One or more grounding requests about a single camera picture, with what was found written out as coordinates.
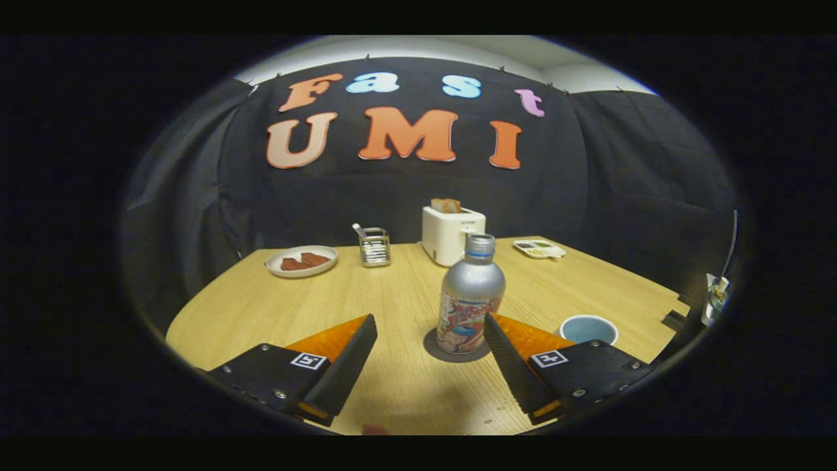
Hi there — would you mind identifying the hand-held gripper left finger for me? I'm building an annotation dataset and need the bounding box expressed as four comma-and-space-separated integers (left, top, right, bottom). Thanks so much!
206, 313, 379, 427

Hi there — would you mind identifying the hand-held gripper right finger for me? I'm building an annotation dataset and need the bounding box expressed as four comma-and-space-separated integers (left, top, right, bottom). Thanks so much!
483, 312, 657, 426

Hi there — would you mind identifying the dark round coaster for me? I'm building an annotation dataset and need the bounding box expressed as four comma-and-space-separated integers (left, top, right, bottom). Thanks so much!
423, 327, 491, 363

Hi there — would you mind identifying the white cup blue inside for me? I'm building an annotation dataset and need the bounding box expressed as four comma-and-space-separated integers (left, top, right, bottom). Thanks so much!
559, 315, 619, 346

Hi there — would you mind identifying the silver juice bottle printed label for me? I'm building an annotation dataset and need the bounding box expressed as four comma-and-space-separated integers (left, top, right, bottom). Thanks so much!
436, 234, 506, 355

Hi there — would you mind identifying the wooden table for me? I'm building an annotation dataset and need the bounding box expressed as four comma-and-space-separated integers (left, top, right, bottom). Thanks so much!
165, 235, 691, 436

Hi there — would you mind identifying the white round plate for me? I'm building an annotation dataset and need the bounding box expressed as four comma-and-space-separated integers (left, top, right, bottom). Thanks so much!
265, 245, 339, 279

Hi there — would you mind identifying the white compartment tray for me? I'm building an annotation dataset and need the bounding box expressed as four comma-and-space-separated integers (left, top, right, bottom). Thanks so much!
513, 239, 567, 260

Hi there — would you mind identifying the white toaster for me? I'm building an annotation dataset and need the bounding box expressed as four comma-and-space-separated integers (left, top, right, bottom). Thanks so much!
422, 205, 487, 268

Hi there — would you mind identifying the black backdrop cloth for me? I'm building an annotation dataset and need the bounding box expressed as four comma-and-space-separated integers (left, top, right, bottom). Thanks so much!
121, 57, 740, 334

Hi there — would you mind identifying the metal wire holder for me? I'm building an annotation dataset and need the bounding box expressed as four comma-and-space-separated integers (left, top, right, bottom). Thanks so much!
352, 223, 392, 268

